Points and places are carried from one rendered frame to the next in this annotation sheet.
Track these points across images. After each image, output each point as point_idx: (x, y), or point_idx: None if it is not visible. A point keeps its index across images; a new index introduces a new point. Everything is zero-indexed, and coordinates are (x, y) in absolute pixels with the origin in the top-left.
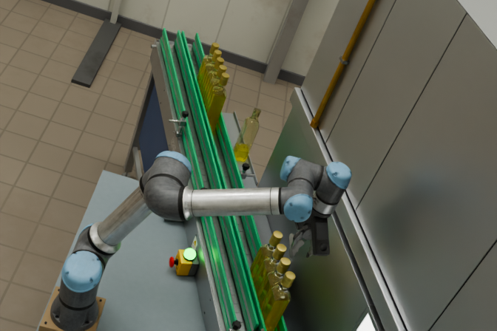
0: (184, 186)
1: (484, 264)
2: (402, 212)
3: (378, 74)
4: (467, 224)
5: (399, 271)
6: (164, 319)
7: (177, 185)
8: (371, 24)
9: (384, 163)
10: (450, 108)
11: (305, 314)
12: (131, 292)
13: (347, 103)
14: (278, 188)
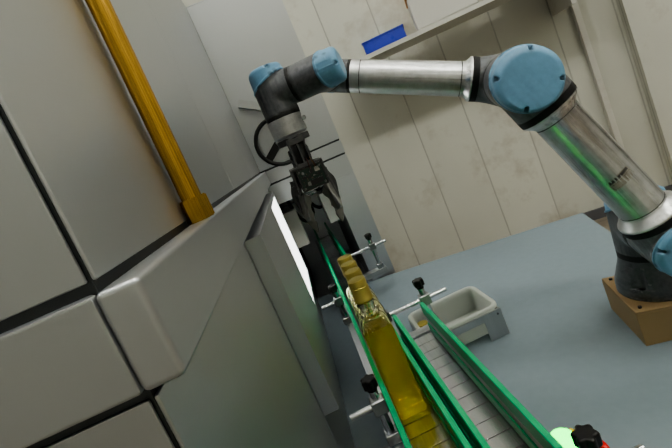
0: (475, 58)
1: (204, 71)
2: (209, 110)
3: None
4: (194, 57)
5: (235, 156)
6: (551, 385)
7: (486, 59)
8: None
9: (189, 90)
10: None
11: None
12: (637, 393)
13: (142, 67)
14: (351, 59)
